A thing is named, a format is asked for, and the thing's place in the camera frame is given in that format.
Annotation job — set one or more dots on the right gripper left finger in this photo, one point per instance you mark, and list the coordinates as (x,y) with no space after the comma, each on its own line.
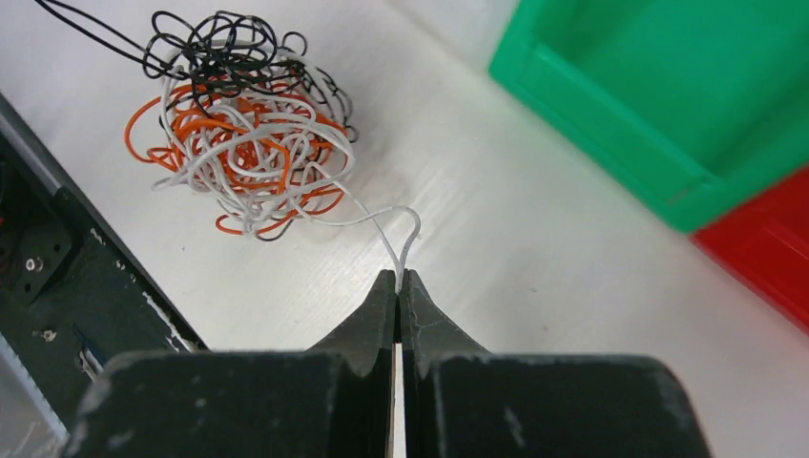
(330,400)

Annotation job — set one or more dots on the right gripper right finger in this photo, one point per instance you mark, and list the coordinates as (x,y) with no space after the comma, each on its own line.
(465,401)

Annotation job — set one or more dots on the red plastic bin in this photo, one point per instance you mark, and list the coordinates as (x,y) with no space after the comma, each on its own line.
(763,243)

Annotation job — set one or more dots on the green plastic bin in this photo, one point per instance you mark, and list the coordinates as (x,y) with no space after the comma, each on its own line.
(693,106)

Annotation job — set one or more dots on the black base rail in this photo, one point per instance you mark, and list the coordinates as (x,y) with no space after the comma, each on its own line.
(73,296)

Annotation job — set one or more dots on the white slotted cable duct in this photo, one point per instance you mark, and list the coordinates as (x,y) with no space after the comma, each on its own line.
(29,426)

